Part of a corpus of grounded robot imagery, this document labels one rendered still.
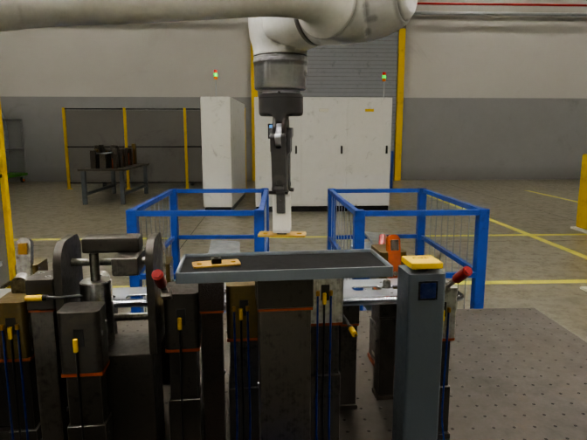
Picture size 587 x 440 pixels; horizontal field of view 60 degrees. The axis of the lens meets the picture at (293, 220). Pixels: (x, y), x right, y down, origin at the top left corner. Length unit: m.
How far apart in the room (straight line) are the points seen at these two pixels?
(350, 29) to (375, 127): 8.44
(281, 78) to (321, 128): 8.18
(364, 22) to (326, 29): 0.05
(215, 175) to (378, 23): 8.34
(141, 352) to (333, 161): 8.13
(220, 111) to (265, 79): 8.13
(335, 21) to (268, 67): 0.17
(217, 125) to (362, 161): 2.62
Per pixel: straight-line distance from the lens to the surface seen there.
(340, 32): 0.74
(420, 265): 0.95
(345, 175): 9.11
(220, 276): 0.85
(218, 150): 8.97
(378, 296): 1.26
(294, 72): 0.85
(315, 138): 9.00
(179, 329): 1.05
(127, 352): 1.09
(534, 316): 2.18
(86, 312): 0.98
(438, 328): 1.00
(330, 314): 1.09
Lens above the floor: 1.39
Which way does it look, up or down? 10 degrees down
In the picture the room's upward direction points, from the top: straight up
